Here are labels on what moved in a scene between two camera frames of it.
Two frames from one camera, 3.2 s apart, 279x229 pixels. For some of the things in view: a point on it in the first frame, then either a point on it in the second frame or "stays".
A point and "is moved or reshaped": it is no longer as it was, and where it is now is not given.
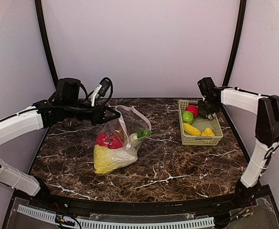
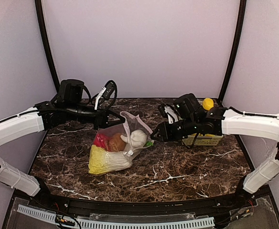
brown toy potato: x=120 y=133 to x=116 y=144
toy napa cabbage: x=106 y=160 is moved or reshaped
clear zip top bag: x=119 y=139 is moved or reshaped
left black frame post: x=41 y=20 stays
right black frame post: x=242 y=15 stays
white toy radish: x=134 y=138 to x=148 y=143
